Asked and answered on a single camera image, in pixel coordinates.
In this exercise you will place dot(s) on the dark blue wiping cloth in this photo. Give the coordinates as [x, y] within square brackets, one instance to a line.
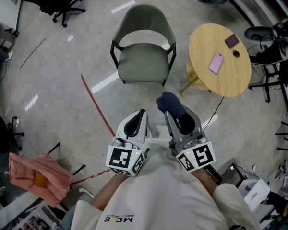
[170, 104]

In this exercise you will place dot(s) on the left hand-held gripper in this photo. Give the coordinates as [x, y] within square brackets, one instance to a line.
[120, 157]

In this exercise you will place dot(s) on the black power box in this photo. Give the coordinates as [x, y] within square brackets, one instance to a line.
[232, 174]

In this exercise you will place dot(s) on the dark purple phone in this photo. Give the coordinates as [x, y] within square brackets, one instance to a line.
[231, 41]

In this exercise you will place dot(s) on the person's left forearm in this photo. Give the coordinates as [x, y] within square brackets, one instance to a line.
[108, 190]

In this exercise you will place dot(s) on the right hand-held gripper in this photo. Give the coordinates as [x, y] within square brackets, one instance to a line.
[201, 156]

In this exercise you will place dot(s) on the black tripod stand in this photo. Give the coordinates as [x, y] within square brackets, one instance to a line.
[268, 80]

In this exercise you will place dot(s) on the white cardboard box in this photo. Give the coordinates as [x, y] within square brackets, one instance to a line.
[254, 193]

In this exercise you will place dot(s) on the pink jacket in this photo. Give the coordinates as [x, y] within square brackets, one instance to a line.
[48, 190]

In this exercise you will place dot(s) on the pink smartphone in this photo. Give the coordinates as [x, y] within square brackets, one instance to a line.
[216, 62]

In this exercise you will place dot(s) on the small black case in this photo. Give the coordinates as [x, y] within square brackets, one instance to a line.
[236, 53]

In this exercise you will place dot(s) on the person's right forearm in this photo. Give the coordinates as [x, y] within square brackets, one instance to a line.
[205, 181]

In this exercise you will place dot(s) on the grey green armchair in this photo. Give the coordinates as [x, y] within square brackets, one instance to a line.
[142, 61]

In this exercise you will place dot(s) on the white office desk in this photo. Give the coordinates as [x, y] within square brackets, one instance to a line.
[4, 6]

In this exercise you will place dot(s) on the person's cream shirt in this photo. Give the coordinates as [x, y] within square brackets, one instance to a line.
[163, 195]

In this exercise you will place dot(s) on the black folding rack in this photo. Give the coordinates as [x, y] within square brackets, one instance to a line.
[76, 170]

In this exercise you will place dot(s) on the round wooden side table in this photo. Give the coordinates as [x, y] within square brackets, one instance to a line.
[220, 75]

